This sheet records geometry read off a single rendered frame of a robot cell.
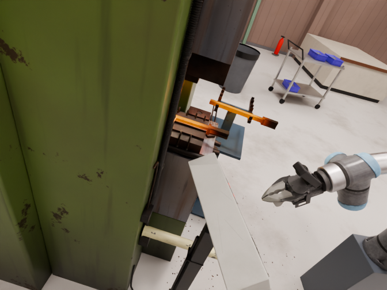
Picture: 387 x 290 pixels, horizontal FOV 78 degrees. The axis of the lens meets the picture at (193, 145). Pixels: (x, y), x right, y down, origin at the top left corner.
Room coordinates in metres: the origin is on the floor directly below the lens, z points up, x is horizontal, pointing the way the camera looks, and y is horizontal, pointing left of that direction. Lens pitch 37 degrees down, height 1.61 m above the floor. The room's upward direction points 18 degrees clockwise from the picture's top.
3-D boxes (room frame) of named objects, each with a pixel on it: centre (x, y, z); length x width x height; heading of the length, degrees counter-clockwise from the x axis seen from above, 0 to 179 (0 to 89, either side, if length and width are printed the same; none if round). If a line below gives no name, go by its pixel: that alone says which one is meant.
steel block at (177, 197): (0.99, 0.18, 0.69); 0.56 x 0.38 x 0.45; 90
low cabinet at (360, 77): (6.75, -2.97, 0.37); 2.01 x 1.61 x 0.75; 10
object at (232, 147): (1.43, -0.17, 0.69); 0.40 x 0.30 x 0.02; 177
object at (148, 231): (0.59, -0.13, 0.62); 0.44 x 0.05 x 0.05; 90
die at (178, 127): (0.94, 0.17, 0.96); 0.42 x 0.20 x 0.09; 90
